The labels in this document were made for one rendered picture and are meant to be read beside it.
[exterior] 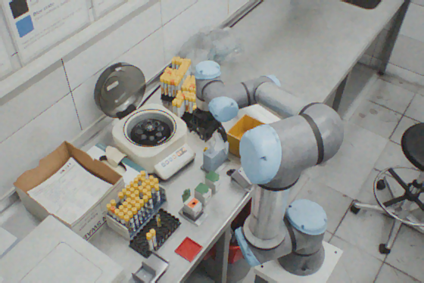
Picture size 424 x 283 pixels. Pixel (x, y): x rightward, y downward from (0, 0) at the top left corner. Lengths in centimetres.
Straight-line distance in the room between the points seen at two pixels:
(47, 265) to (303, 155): 69
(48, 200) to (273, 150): 95
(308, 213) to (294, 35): 131
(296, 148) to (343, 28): 168
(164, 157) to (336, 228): 133
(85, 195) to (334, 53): 139
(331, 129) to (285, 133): 10
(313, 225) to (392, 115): 225
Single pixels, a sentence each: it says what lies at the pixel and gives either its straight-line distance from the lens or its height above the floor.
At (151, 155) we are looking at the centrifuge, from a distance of 162.
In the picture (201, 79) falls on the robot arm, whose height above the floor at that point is 135.
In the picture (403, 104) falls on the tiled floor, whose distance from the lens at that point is 357.
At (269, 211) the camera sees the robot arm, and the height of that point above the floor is 130.
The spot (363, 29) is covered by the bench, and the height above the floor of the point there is 88.
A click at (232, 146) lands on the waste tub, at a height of 92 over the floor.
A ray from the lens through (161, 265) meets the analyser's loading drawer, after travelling 145.
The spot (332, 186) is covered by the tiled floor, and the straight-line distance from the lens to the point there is 287.
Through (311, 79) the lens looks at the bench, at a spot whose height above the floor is 88.
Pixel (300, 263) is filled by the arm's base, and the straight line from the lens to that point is 142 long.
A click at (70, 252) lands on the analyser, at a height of 117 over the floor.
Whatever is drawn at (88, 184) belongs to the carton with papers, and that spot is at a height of 94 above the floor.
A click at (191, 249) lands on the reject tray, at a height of 88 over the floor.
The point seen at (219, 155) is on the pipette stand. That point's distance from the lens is 166.
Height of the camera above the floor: 220
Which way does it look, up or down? 48 degrees down
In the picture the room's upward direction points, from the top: 1 degrees clockwise
